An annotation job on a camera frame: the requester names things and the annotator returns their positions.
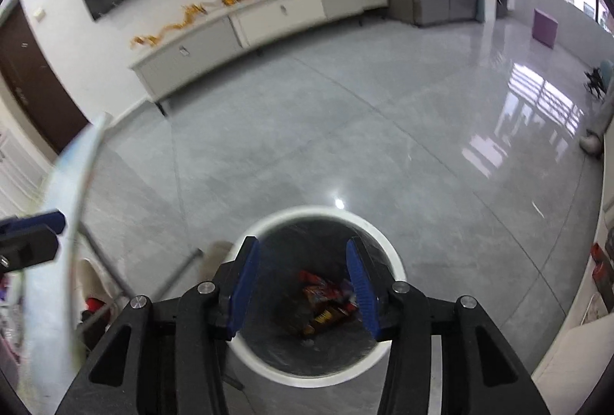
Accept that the purple snack wrapper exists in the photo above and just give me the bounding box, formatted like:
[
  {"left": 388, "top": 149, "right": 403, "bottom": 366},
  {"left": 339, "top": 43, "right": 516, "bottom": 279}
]
[{"left": 338, "top": 280, "right": 358, "bottom": 306}]

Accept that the red snack wrapper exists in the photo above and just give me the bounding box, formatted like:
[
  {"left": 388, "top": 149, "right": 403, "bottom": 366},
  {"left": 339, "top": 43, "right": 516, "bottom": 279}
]
[{"left": 298, "top": 270, "right": 342, "bottom": 308}]

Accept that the white built-in shoe cabinet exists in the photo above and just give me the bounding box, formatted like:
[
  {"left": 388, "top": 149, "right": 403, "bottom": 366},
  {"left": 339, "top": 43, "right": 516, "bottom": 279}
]
[{"left": 0, "top": 96, "right": 56, "bottom": 221}]

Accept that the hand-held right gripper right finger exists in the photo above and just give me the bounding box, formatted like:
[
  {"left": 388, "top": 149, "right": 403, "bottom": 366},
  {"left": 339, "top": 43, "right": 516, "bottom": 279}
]
[{"left": 345, "top": 237, "right": 552, "bottom": 415}]

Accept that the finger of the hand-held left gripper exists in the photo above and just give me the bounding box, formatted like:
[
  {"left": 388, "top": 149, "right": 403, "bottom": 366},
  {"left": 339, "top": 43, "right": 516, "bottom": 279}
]
[{"left": 0, "top": 210, "right": 66, "bottom": 274}]

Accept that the white round trash bin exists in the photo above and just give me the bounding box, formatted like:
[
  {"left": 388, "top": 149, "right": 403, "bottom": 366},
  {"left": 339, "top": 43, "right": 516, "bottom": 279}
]
[{"left": 225, "top": 205, "right": 408, "bottom": 387}]

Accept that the grey cloth bundle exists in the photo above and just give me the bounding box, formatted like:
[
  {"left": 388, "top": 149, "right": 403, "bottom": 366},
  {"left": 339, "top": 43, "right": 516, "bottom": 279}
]
[{"left": 579, "top": 99, "right": 614, "bottom": 158}]

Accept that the black bin liner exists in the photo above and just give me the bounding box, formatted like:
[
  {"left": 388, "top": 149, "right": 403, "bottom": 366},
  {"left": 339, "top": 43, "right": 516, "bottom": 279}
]
[{"left": 239, "top": 216, "right": 390, "bottom": 372}]

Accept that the beige sofa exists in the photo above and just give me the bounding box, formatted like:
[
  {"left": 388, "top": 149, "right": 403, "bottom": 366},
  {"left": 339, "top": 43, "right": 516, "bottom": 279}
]
[{"left": 530, "top": 199, "right": 614, "bottom": 389}]

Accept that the scenery print glass table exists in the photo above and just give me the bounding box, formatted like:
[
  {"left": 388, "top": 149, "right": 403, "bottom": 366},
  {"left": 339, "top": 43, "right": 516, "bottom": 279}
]
[{"left": 0, "top": 110, "right": 205, "bottom": 401}]

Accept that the purple cube stool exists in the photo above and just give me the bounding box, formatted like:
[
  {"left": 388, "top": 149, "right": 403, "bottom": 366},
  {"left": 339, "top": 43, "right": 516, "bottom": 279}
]
[{"left": 532, "top": 8, "right": 560, "bottom": 49}]

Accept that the red object on sofa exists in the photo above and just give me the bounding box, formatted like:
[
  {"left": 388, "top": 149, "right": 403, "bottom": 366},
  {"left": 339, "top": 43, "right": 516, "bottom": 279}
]
[{"left": 590, "top": 242, "right": 614, "bottom": 301}]

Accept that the white low television cabinet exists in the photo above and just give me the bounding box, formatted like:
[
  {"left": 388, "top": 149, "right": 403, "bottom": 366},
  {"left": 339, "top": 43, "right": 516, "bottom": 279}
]
[{"left": 129, "top": 0, "right": 388, "bottom": 116}]

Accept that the dark orange snack wrapper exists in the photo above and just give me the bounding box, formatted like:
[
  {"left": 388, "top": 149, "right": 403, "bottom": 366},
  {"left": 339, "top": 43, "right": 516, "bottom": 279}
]
[{"left": 302, "top": 302, "right": 358, "bottom": 336}]

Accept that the red small object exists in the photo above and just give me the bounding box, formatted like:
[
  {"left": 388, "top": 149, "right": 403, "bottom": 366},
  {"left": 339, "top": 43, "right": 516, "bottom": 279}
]
[{"left": 81, "top": 297, "right": 109, "bottom": 329}]

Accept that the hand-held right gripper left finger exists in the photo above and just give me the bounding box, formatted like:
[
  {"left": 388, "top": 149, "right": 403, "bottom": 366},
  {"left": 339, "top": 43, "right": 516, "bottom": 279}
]
[{"left": 55, "top": 235, "right": 262, "bottom": 415}]

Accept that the long golden dragon ornament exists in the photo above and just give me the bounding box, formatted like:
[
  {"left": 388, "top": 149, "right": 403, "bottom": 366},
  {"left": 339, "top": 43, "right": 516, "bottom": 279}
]
[{"left": 130, "top": 2, "right": 210, "bottom": 50}]

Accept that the dark small floor object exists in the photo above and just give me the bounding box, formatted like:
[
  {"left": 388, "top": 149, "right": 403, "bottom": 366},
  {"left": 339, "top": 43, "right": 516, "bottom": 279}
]
[{"left": 584, "top": 67, "right": 608, "bottom": 100}]

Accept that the dark brown entrance door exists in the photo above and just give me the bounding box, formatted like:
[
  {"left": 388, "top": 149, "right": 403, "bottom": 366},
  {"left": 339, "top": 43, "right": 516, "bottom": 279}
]
[{"left": 0, "top": 0, "right": 91, "bottom": 155}]

